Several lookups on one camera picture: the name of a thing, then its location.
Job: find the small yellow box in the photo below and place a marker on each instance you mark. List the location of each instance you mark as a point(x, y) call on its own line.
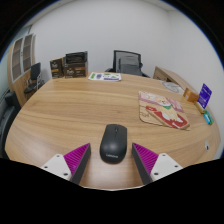
point(199, 107)

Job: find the black sofa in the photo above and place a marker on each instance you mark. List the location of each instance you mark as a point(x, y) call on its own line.
point(7, 120)

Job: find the small black visitor chair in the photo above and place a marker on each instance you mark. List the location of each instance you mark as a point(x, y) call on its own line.
point(34, 71)

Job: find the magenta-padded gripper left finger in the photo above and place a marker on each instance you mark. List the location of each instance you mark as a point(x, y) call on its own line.
point(77, 158)

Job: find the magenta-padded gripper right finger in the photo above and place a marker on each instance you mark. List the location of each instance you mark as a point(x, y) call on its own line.
point(146, 159)

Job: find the wooden shelf unit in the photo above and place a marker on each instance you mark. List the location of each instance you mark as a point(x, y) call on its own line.
point(18, 60)

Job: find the large dark brown box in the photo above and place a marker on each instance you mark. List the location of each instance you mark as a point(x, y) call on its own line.
point(75, 65)

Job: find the black mesh office chair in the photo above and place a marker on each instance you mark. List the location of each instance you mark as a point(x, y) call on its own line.
point(128, 63)

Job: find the white green printed leaflet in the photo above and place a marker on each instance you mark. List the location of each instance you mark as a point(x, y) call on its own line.
point(104, 76)

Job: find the wooden side cabinet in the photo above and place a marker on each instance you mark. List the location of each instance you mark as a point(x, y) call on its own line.
point(168, 76)

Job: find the orange-brown cardboard box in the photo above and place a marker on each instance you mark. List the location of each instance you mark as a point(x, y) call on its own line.
point(190, 95)

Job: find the small blue box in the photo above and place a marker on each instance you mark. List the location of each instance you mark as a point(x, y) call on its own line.
point(207, 117)

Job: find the cartoon print mouse pad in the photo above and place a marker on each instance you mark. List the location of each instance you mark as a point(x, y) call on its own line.
point(161, 110)

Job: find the white round desk grommet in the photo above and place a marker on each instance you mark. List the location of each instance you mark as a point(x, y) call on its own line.
point(207, 146)

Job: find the black computer mouse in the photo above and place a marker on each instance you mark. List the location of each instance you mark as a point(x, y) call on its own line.
point(113, 143)

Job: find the purple standing card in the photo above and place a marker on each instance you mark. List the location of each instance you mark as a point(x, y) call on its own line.
point(204, 96)

